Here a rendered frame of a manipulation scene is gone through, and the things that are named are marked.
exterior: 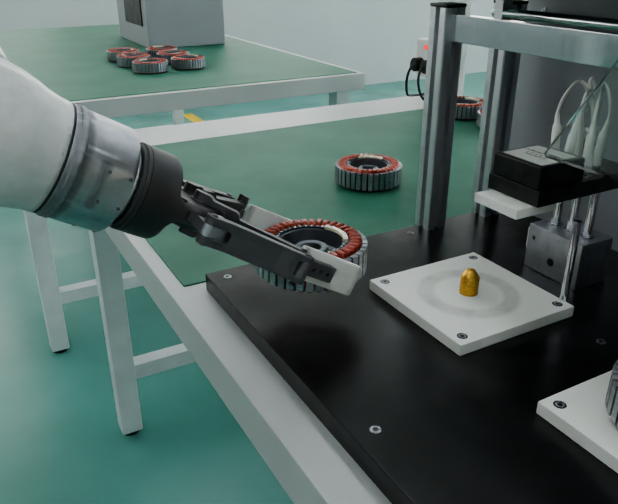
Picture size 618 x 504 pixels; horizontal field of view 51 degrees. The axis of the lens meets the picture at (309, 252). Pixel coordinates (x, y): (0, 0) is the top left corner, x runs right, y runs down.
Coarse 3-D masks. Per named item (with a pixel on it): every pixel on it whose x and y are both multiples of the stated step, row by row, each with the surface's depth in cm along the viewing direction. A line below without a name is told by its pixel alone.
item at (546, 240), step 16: (544, 224) 75; (560, 224) 75; (528, 240) 76; (544, 240) 74; (560, 240) 72; (592, 240) 71; (608, 240) 72; (528, 256) 77; (544, 256) 75; (560, 256) 73; (576, 256) 71; (592, 256) 71; (608, 256) 73; (544, 272) 75; (560, 272) 73; (576, 272) 71; (592, 272) 72; (576, 288) 72
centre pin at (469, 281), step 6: (468, 270) 68; (474, 270) 68; (462, 276) 68; (468, 276) 68; (474, 276) 68; (462, 282) 68; (468, 282) 68; (474, 282) 68; (462, 288) 68; (468, 288) 68; (474, 288) 68; (462, 294) 68; (468, 294) 68; (474, 294) 68
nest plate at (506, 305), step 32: (480, 256) 77; (384, 288) 70; (416, 288) 70; (448, 288) 70; (480, 288) 70; (512, 288) 70; (416, 320) 65; (448, 320) 64; (480, 320) 64; (512, 320) 64; (544, 320) 65
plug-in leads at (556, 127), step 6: (594, 78) 69; (576, 84) 69; (582, 84) 69; (588, 84) 69; (594, 84) 69; (570, 90) 69; (588, 90) 68; (564, 96) 69; (582, 102) 67; (558, 108) 70; (558, 114) 70; (558, 120) 70; (552, 126) 70; (558, 126) 70; (552, 132) 70; (558, 132) 70; (552, 138) 71; (588, 174) 67
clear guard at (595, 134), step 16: (608, 80) 36; (592, 96) 36; (608, 96) 36; (576, 112) 36; (592, 112) 36; (608, 112) 35; (576, 128) 36; (592, 128) 35; (608, 128) 34; (560, 144) 36; (576, 144) 35; (592, 144) 35; (608, 144) 34; (560, 160) 36; (576, 160) 35; (592, 160) 34; (608, 160) 33; (608, 176) 33
